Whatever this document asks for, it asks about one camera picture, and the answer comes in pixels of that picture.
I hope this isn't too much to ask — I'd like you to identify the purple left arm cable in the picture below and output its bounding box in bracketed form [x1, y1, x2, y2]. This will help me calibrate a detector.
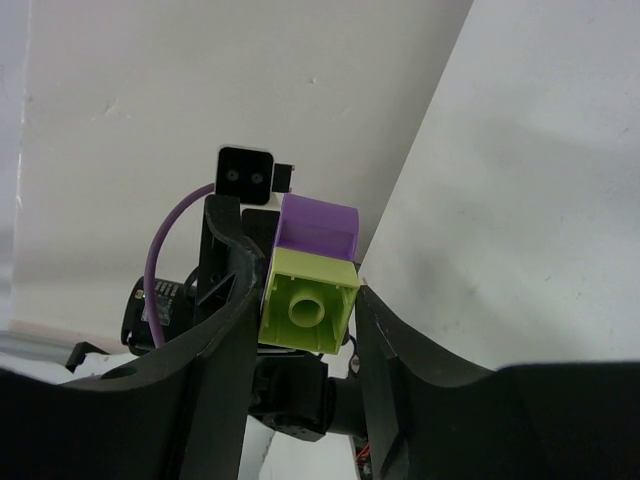
[143, 182, 216, 349]

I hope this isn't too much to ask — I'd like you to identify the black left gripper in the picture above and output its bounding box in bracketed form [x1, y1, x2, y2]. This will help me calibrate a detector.
[123, 194, 366, 443]

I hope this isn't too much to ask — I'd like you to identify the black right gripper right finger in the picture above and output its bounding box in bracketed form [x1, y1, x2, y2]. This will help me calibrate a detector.
[355, 286, 639, 479]

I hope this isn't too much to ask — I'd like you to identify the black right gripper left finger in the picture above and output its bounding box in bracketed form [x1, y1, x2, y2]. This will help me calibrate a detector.
[1, 308, 257, 479]

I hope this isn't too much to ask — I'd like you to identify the purple lego piece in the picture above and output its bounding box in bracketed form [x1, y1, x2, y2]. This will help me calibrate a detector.
[274, 193, 360, 262]

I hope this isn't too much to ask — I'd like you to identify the green lego brick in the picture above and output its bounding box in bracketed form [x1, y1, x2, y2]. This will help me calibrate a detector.
[258, 247, 360, 355]

